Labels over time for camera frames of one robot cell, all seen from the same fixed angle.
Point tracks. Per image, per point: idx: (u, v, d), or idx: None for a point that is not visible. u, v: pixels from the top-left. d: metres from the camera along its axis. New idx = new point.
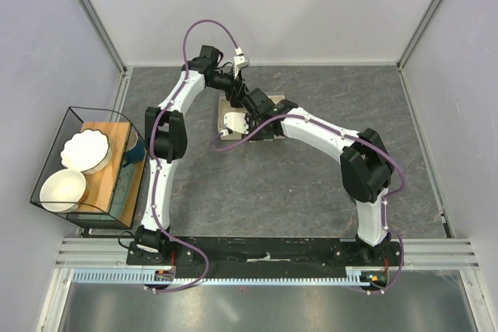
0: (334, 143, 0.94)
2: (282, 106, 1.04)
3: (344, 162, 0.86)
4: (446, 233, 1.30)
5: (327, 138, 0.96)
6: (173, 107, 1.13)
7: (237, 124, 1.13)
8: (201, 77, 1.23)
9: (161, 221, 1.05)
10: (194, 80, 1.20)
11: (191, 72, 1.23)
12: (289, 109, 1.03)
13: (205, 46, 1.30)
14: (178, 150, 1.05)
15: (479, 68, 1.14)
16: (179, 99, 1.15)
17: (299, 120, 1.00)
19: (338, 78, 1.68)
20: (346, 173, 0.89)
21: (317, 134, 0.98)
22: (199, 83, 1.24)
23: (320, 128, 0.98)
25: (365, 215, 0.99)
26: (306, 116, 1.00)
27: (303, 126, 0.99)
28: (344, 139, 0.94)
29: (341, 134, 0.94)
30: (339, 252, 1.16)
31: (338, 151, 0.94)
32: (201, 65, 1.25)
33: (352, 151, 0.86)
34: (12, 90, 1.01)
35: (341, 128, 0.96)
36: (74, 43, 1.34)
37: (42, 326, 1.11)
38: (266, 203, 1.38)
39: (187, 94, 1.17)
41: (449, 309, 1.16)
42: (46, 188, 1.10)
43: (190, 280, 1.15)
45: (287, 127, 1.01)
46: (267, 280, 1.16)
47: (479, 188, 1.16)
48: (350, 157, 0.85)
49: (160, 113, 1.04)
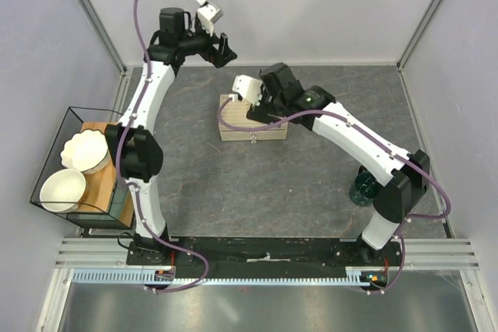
0: (379, 161, 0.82)
2: (319, 98, 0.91)
3: (390, 186, 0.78)
4: (446, 233, 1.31)
5: (371, 154, 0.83)
6: (136, 123, 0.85)
7: (251, 93, 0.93)
8: (167, 69, 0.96)
9: (156, 229, 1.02)
10: (159, 76, 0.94)
11: (153, 65, 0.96)
12: (325, 100, 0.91)
13: (165, 13, 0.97)
14: (153, 169, 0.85)
15: (479, 68, 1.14)
16: (142, 108, 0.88)
17: (339, 121, 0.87)
19: (338, 78, 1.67)
20: (386, 194, 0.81)
21: (358, 144, 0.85)
22: (167, 79, 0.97)
23: (366, 140, 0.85)
25: (381, 225, 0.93)
26: (349, 119, 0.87)
27: (342, 130, 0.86)
28: (393, 160, 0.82)
29: (392, 153, 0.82)
30: (339, 252, 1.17)
31: (383, 171, 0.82)
32: (164, 56, 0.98)
33: (402, 176, 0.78)
34: (12, 90, 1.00)
35: (389, 144, 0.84)
36: (75, 43, 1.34)
37: (42, 326, 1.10)
38: (266, 203, 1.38)
39: (154, 96, 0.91)
41: (449, 309, 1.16)
42: (47, 188, 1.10)
43: (190, 280, 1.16)
45: (322, 124, 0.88)
46: (267, 280, 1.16)
47: (478, 188, 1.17)
48: (399, 183, 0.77)
49: (124, 129, 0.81)
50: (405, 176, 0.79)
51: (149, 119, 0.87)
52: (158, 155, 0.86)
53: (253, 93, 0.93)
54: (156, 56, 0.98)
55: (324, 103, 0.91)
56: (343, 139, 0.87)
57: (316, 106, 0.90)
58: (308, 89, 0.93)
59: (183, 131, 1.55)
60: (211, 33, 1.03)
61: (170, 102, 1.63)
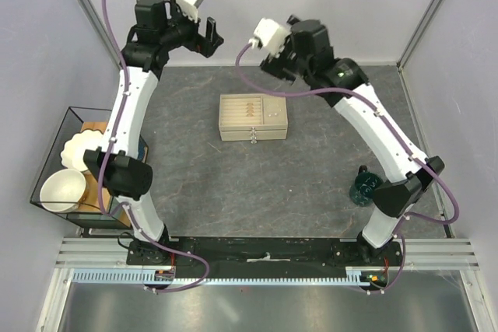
0: (397, 160, 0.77)
2: (351, 75, 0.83)
3: (399, 187, 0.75)
4: (446, 233, 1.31)
5: (391, 151, 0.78)
6: (117, 147, 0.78)
7: (271, 44, 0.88)
8: (148, 78, 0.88)
9: (152, 234, 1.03)
10: (138, 88, 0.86)
11: (131, 75, 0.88)
12: (356, 78, 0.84)
13: (141, 8, 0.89)
14: (140, 190, 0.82)
15: (479, 68, 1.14)
16: (122, 129, 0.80)
17: (367, 108, 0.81)
19: None
20: (390, 192, 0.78)
21: (380, 137, 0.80)
22: (148, 89, 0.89)
23: (391, 134, 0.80)
25: (381, 222, 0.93)
26: (379, 109, 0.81)
27: (368, 119, 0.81)
28: (411, 162, 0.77)
29: (412, 155, 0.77)
30: (339, 252, 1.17)
31: (397, 169, 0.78)
32: (144, 58, 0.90)
33: (415, 181, 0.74)
34: (12, 91, 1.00)
35: (411, 144, 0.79)
36: (75, 43, 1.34)
37: (42, 326, 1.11)
38: (266, 203, 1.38)
39: (135, 111, 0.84)
41: (449, 309, 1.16)
42: (47, 188, 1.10)
43: (191, 280, 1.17)
45: (349, 107, 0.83)
46: (267, 280, 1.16)
47: (478, 187, 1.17)
48: (409, 187, 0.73)
49: (106, 153, 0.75)
50: (418, 180, 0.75)
51: (130, 141, 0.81)
52: (145, 172, 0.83)
53: (273, 43, 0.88)
54: (135, 60, 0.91)
55: (356, 80, 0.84)
56: (366, 127, 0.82)
57: (346, 84, 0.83)
58: (341, 61, 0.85)
59: (183, 131, 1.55)
60: (196, 20, 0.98)
61: (170, 102, 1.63)
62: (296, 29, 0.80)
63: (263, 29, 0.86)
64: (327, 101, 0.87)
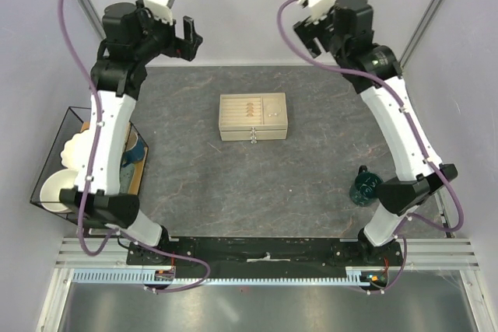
0: (411, 160, 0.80)
2: (385, 64, 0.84)
3: (408, 186, 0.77)
4: (446, 233, 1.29)
5: (408, 150, 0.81)
6: (95, 186, 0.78)
7: (315, 9, 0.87)
8: (122, 103, 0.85)
9: (152, 242, 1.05)
10: (112, 116, 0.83)
11: (103, 99, 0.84)
12: (389, 68, 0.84)
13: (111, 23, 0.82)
14: (124, 219, 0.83)
15: (479, 68, 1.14)
16: (99, 164, 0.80)
17: (394, 103, 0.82)
19: (338, 78, 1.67)
20: (397, 190, 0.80)
21: (401, 134, 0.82)
22: (124, 114, 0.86)
23: (411, 133, 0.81)
25: (383, 220, 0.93)
26: (407, 106, 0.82)
27: (392, 114, 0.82)
28: (424, 164, 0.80)
29: (427, 159, 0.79)
30: (339, 252, 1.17)
31: (408, 169, 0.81)
32: (117, 77, 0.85)
33: (423, 185, 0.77)
34: (12, 91, 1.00)
35: (429, 147, 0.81)
36: (74, 43, 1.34)
37: (42, 326, 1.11)
38: (266, 203, 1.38)
39: (110, 142, 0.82)
41: (449, 309, 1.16)
42: (47, 188, 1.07)
43: (193, 280, 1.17)
45: (377, 99, 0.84)
46: (267, 280, 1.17)
47: (478, 187, 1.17)
48: (417, 188, 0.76)
49: (85, 192, 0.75)
50: (426, 183, 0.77)
51: (109, 175, 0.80)
52: (127, 201, 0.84)
53: (317, 8, 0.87)
54: (108, 78, 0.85)
55: (390, 71, 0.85)
56: (389, 121, 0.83)
57: (379, 72, 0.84)
58: (377, 49, 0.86)
59: (183, 131, 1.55)
60: (171, 22, 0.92)
61: (170, 102, 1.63)
62: (341, 5, 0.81)
63: None
64: (355, 87, 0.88)
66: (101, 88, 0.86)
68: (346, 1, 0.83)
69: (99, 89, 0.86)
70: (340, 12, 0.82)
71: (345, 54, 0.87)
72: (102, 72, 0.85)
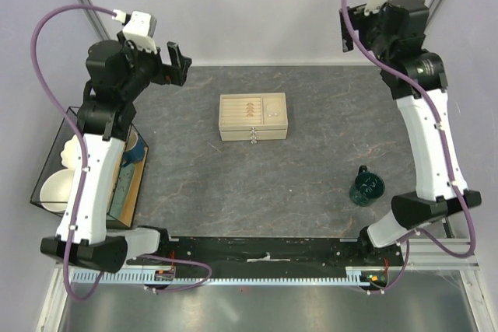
0: (434, 180, 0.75)
2: (430, 73, 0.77)
3: (424, 205, 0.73)
4: (446, 233, 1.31)
5: (433, 169, 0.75)
6: (78, 235, 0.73)
7: (374, 0, 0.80)
8: (110, 147, 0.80)
9: (152, 249, 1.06)
10: (99, 159, 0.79)
11: (89, 144, 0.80)
12: (433, 82, 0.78)
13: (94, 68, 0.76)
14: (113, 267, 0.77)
15: (479, 69, 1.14)
16: (83, 212, 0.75)
17: (430, 117, 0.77)
19: (338, 78, 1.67)
20: (412, 204, 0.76)
21: (429, 151, 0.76)
22: (110, 158, 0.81)
23: (440, 152, 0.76)
25: (390, 225, 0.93)
26: (442, 124, 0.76)
27: (425, 127, 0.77)
28: (448, 186, 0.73)
29: (452, 182, 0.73)
30: (339, 252, 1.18)
31: (429, 187, 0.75)
32: (103, 119, 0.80)
33: (441, 209, 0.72)
34: (12, 92, 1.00)
35: (457, 169, 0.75)
36: (74, 43, 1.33)
37: (42, 326, 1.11)
38: (266, 203, 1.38)
39: (96, 187, 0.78)
41: (449, 309, 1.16)
42: (47, 188, 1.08)
43: (196, 280, 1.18)
45: (412, 109, 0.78)
46: (267, 280, 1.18)
47: (478, 188, 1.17)
48: (433, 211, 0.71)
49: (68, 245, 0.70)
50: (445, 208, 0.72)
51: (94, 225, 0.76)
52: (116, 249, 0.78)
53: None
54: (94, 121, 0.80)
55: (433, 82, 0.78)
56: (419, 134, 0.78)
57: (422, 82, 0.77)
58: (424, 56, 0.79)
59: (183, 131, 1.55)
60: (155, 51, 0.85)
61: (170, 102, 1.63)
62: (394, 3, 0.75)
63: None
64: (392, 93, 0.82)
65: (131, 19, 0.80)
66: (87, 130, 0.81)
68: None
69: (85, 134, 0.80)
70: (391, 11, 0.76)
71: (389, 56, 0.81)
72: (86, 115, 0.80)
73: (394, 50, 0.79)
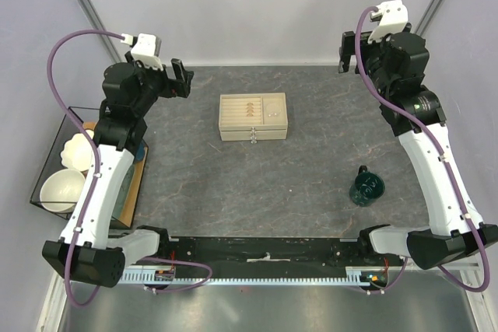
0: (447, 214, 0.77)
2: (427, 110, 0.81)
3: (441, 242, 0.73)
4: None
5: (443, 203, 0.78)
6: (82, 238, 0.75)
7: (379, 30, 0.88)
8: (121, 157, 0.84)
9: (152, 250, 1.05)
10: (110, 168, 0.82)
11: (103, 153, 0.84)
12: (430, 118, 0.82)
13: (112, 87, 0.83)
14: (113, 276, 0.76)
15: (480, 68, 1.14)
16: (89, 216, 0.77)
17: (434, 150, 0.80)
19: (338, 78, 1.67)
20: (429, 242, 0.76)
21: (436, 183, 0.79)
22: (122, 168, 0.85)
23: (449, 184, 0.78)
25: (397, 243, 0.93)
26: (446, 155, 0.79)
27: (430, 160, 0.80)
28: (462, 220, 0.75)
29: (464, 215, 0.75)
30: (339, 252, 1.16)
31: (443, 221, 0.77)
32: (118, 135, 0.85)
33: (457, 246, 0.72)
34: (12, 92, 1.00)
35: (468, 203, 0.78)
36: (75, 43, 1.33)
37: (42, 326, 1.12)
38: (266, 203, 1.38)
39: (104, 194, 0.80)
41: (449, 309, 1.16)
42: (46, 188, 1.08)
43: (197, 280, 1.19)
45: (415, 143, 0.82)
46: (267, 280, 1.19)
47: (478, 188, 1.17)
48: (450, 248, 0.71)
49: (71, 245, 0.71)
50: (461, 246, 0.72)
51: (98, 228, 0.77)
52: (117, 258, 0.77)
53: (382, 30, 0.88)
54: (109, 138, 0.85)
55: (431, 117, 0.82)
56: (425, 169, 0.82)
57: (420, 117, 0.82)
58: (422, 94, 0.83)
59: (183, 131, 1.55)
60: (161, 68, 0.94)
61: (170, 102, 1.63)
62: (396, 45, 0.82)
63: (393, 12, 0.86)
64: (393, 129, 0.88)
65: (138, 41, 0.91)
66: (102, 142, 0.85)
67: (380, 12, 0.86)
68: (403, 39, 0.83)
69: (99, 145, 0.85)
70: (394, 51, 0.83)
71: (389, 92, 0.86)
72: (103, 130, 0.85)
73: (394, 87, 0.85)
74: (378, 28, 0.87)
